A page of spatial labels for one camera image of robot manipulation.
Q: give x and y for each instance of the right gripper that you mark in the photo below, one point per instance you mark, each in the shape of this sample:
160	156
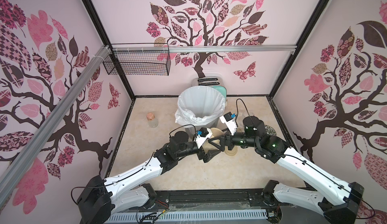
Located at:
226	140

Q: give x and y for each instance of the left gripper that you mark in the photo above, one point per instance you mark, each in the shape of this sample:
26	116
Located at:
208	156

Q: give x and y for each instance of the glass jar beige lid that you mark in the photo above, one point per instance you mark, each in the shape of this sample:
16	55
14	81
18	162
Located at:
207	146

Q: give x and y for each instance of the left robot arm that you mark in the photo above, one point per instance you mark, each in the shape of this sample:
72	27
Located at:
101	198

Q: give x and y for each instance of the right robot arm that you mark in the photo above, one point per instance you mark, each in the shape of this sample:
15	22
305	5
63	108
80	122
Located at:
336	200

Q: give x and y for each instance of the grey mesh trash bin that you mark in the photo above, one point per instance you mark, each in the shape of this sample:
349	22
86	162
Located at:
191	129

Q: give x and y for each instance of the white plastic trash bag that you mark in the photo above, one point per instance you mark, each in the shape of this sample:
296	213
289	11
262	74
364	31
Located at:
199	106

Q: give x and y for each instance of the patterned ceramic bowl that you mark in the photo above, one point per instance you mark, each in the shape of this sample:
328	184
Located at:
270	130

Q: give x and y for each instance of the mint green toaster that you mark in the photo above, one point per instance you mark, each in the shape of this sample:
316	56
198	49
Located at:
209	85

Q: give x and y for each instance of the small bottle with cork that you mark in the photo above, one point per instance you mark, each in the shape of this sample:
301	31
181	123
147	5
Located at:
152	120

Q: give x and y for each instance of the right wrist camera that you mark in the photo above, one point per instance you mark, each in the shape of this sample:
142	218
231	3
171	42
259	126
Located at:
229	119

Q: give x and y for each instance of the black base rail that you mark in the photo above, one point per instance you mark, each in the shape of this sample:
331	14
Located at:
227	199

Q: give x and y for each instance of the white slotted cable duct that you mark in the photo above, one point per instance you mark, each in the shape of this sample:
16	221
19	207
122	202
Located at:
187	216

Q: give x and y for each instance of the black wire basket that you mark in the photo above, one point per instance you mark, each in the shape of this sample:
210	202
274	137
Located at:
139	59

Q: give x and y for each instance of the aluminium rail back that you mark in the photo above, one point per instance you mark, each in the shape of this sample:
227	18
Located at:
207	49

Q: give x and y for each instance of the aluminium rail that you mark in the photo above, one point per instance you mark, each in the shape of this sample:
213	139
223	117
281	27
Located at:
13	174
207	49

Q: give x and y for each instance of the aluminium rail left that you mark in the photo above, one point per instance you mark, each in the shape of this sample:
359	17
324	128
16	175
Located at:
13	174

